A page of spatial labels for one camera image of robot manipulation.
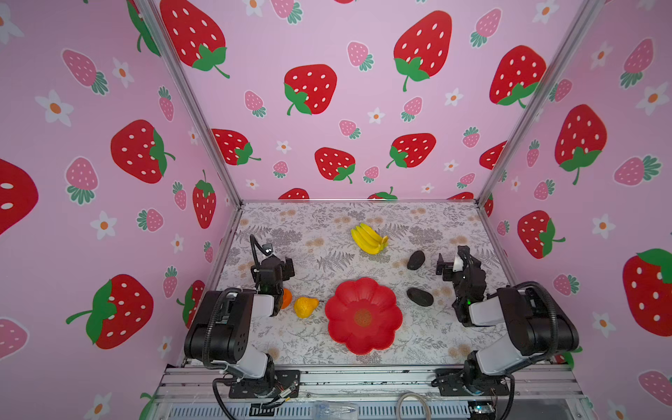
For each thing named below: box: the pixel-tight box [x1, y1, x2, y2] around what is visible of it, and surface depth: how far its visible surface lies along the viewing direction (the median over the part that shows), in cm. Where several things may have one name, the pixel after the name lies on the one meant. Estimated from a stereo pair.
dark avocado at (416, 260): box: [406, 250, 426, 271], surface depth 100 cm
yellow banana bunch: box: [350, 223, 390, 255], surface depth 106 cm
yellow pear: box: [294, 296, 320, 319], surface depth 87 cm
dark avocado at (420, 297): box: [406, 287, 434, 307], surface depth 90 cm
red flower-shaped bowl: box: [325, 277, 403, 356], surface depth 89 cm
